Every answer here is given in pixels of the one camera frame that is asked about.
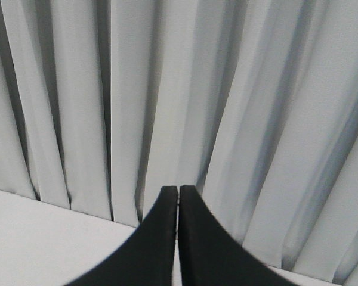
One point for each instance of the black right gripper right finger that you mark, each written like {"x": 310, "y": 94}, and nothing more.
{"x": 209, "y": 255}

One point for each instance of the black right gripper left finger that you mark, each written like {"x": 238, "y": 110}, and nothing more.
{"x": 147, "y": 256}

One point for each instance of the white pleated curtain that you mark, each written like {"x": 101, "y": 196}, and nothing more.
{"x": 255, "y": 103}

